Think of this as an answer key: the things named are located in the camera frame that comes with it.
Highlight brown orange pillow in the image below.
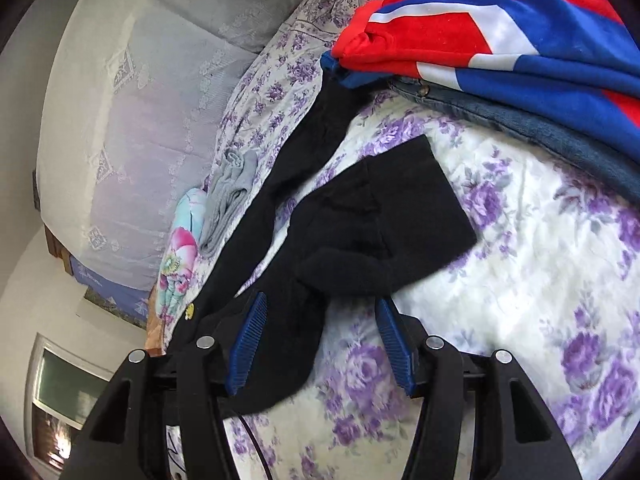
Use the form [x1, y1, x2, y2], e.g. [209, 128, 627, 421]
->
[144, 288, 164, 356]

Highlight floral turquoise pink blanket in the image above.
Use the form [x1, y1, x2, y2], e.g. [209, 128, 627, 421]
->
[155, 188, 207, 324]

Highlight blue denim jeans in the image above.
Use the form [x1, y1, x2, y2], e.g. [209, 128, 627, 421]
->
[388, 77, 640, 205]

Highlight purple floral bed quilt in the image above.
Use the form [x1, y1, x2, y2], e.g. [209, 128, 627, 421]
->
[162, 22, 640, 480]

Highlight red white blue garment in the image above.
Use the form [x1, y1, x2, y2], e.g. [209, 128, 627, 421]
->
[319, 0, 640, 150]

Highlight window with white frame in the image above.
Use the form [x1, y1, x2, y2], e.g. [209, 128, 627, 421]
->
[24, 334, 112, 476]

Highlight blue patterned bedding bag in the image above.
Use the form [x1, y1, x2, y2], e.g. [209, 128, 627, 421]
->
[70, 256, 150, 328]

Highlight folded grey garment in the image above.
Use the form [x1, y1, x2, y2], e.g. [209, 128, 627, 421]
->
[198, 148, 258, 258]

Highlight black pants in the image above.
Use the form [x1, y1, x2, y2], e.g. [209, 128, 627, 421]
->
[169, 78, 477, 414]

